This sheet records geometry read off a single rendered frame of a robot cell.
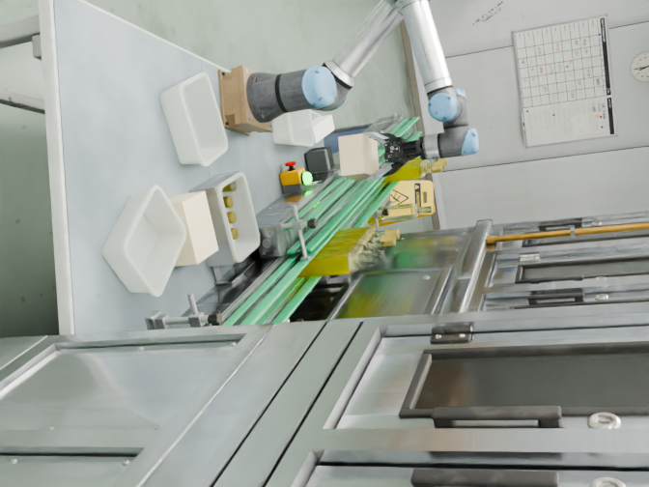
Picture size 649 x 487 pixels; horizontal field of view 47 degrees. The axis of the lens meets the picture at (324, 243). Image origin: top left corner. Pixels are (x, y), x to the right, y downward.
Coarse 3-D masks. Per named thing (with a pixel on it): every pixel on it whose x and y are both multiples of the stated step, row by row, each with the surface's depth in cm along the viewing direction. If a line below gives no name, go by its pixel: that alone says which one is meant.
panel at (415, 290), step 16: (368, 272) 243; (384, 272) 241; (400, 272) 239; (416, 272) 236; (432, 272) 233; (448, 272) 229; (352, 288) 235; (368, 288) 232; (384, 288) 229; (400, 288) 226; (416, 288) 223; (432, 288) 221; (336, 304) 222; (352, 304) 221; (368, 304) 219; (384, 304) 216; (400, 304) 214; (416, 304) 212; (432, 304) 208
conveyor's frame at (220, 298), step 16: (368, 128) 358; (384, 128) 348; (336, 160) 293; (320, 176) 271; (304, 192) 250; (272, 208) 238; (288, 208) 234; (272, 224) 218; (256, 256) 230; (256, 272) 208; (224, 288) 201; (240, 288) 198; (208, 304) 191; (224, 304) 188; (224, 320) 183
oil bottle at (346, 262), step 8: (320, 256) 222; (328, 256) 220; (336, 256) 219; (344, 256) 217; (352, 256) 217; (312, 264) 221; (320, 264) 220; (328, 264) 219; (336, 264) 218; (344, 264) 218; (352, 264) 217; (304, 272) 223; (312, 272) 222; (320, 272) 221; (328, 272) 220; (336, 272) 219; (344, 272) 219; (352, 272) 218
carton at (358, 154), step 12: (348, 144) 223; (360, 144) 222; (372, 144) 231; (348, 156) 223; (360, 156) 222; (372, 156) 230; (348, 168) 223; (360, 168) 222; (372, 168) 229; (360, 180) 238
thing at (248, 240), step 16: (240, 176) 207; (224, 192) 212; (240, 192) 211; (224, 208) 196; (240, 208) 212; (224, 224) 199; (240, 224) 214; (256, 224) 214; (240, 240) 216; (256, 240) 214; (240, 256) 204
